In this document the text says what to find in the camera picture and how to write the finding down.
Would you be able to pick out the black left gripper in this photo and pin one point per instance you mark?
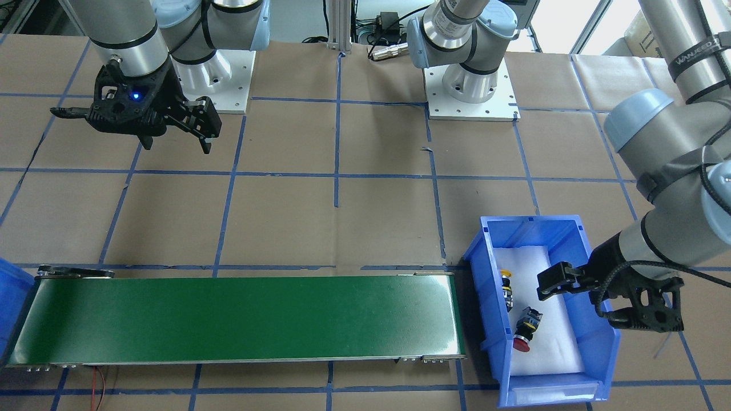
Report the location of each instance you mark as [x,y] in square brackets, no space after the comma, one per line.
[606,266]

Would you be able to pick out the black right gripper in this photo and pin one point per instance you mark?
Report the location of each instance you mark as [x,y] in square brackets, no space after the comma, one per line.
[164,98]

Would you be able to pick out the red push button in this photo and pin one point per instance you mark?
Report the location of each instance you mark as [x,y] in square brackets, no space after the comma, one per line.
[525,327]

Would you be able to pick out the yellow push button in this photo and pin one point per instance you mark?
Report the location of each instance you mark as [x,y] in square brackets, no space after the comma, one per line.
[507,288]

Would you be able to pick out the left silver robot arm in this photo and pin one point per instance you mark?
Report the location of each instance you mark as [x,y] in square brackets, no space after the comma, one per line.
[679,154]

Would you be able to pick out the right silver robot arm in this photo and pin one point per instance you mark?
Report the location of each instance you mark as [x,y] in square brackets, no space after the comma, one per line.
[169,64]

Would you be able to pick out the blue source bin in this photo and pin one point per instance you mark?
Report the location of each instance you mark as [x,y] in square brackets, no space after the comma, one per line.
[573,353]

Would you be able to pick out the black power adapter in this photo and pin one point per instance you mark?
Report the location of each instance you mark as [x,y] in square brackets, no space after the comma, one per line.
[387,27]

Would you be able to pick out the green conveyor belt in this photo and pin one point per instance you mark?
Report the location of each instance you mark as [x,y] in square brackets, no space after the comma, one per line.
[82,317]

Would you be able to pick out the blue destination bin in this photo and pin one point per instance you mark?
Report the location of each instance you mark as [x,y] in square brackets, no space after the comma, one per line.
[15,287]

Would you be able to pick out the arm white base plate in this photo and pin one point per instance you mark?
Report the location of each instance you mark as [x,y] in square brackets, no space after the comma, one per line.
[225,79]
[453,93]

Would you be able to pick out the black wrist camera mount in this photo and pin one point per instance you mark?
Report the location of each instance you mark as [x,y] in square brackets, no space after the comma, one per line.
[655,303]

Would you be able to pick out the aluminium frame post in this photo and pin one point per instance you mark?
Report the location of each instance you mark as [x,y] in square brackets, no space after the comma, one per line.
[339,25]

